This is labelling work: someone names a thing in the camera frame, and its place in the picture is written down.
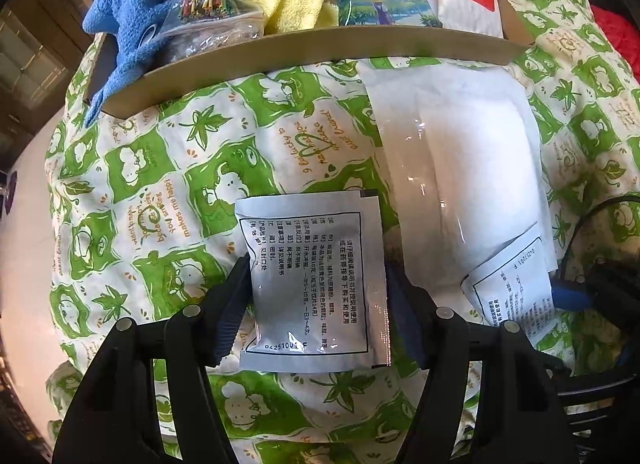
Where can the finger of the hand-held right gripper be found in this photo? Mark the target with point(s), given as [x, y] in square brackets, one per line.
[570, 294]

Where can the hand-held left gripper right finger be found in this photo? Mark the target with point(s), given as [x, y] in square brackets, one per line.
[407, 324]

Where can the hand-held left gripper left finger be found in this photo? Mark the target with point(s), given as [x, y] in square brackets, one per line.
[227, 329]

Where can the white sachet with black text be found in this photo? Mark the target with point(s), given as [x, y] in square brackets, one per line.
[310, 284]
[510, 294]

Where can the shallow cardboard box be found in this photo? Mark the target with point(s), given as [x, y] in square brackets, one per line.
[300, 51]

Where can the clear bag of colourful sticks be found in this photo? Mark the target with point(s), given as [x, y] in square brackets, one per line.
[200, 6]

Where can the blue terry towel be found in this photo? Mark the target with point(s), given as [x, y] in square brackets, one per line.
[125, 9]

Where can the clear pack of white pads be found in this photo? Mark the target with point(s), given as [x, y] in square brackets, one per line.
[465, 159]

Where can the green and white patterned blanket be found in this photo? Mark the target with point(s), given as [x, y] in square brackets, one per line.
[150, 169]

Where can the purple floor mop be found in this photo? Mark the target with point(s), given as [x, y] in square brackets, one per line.
[9, 191]

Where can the red quilted cloth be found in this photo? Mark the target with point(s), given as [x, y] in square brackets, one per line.
[617, 31]

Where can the wooden glass-panel doors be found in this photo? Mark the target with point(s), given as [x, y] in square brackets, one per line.
[30, 44]

